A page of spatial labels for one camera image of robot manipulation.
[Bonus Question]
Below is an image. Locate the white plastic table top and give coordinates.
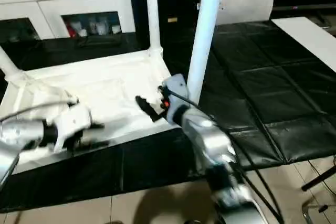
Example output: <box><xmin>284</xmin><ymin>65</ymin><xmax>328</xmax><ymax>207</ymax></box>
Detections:
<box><xmin>0</xmin><ymin>48</ymin><xmax>186</xmax><ymax>175</ymax></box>

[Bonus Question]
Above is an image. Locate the white plastic table leg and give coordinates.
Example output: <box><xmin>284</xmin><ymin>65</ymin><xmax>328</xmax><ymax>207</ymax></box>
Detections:
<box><xmin>145</xmin><ymin>0</ymin><xmax>163</xmax><ymax>57</ymax></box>
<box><xmin>0</xmin><ymin>46</ymin><xmax>26</xmax><ymax>83</ymax></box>
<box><xmin>186</xmin><ymin>0</ymin><xmax>227</xmax><ymax>104</ymax></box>

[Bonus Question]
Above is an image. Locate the black work mat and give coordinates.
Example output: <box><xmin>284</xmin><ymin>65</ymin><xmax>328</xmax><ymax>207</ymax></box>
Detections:
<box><xmin>0</xmin><ymin>20</ymin><xmax>336</xmax><ymax>213</ymax></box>

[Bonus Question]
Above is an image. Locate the grey cushion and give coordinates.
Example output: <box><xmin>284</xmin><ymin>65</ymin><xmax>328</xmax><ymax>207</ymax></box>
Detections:
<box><xmin>196</xmin><ymin>0</ymin><xmax>275</xmax><ymax>27</ymax></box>

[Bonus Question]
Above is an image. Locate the white glass-door cabinet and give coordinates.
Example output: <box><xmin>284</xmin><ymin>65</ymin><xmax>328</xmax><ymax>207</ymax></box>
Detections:
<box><xmin>0</xmin><ymin>0</ymin><xmax>136</xmax><ymax>41</ymax></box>

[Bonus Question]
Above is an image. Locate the white flat board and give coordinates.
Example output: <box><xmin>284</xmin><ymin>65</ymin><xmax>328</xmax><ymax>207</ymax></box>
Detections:
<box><xmin>271</xmin><ymin>16</ymin><xmax>336</xmax><ymax>74</ymax></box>

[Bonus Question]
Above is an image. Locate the black bar with red light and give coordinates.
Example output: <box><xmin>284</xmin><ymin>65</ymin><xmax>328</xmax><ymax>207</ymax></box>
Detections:
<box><xmin>272</xmin><ymin>4</ymin><xmax>336</xmax><ymax>11</ymax></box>

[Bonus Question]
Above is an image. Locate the metal chair leg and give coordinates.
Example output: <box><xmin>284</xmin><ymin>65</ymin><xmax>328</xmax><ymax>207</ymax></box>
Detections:
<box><xmin>301</xmin><ymin>197</ymin><xmax>336</xmax><ymax>224</ymax></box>

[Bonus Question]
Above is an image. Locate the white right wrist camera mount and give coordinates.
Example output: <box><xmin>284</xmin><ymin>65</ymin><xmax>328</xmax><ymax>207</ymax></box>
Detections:
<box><xmin>162</xmin><ymin>73</ymin><xmax>190</xmax><ymax>125</ymax></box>

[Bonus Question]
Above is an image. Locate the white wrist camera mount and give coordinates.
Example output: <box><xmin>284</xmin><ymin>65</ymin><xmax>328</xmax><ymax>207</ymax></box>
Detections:
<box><xmin>53</xmin><ymin>105</ymin><xmax>93</xmax><ymax>154</ymax></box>
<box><xmin>162</xmin><ymin>73</ymin><xmax>190</xmax><ymax>125</ymax></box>

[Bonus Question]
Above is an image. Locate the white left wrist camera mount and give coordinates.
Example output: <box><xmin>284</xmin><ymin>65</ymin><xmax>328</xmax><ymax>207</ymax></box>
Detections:
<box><xmin>53</xmin><ymin>105</ymin><xmax>93</xmax><ymax>154</ymax></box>

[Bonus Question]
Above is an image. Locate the black metal table frame leg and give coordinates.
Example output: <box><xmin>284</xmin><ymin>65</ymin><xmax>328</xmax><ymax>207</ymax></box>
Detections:
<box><xmin>301</xmin><ymin>166</ymin><xmax>336</xmax><ymax>192</ymax></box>

